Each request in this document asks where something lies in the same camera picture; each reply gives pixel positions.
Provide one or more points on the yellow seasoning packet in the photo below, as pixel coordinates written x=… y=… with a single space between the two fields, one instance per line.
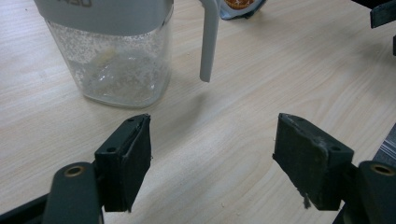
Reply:
x=241 y=7

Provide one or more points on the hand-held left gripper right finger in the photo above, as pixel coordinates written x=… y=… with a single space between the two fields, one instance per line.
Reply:
x=308 y=161

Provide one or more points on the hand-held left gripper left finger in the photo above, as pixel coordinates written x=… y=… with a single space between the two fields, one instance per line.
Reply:
x=124 y=168

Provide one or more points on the clear jar with grey lid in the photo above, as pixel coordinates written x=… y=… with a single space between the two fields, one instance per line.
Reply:
x=118 y=62

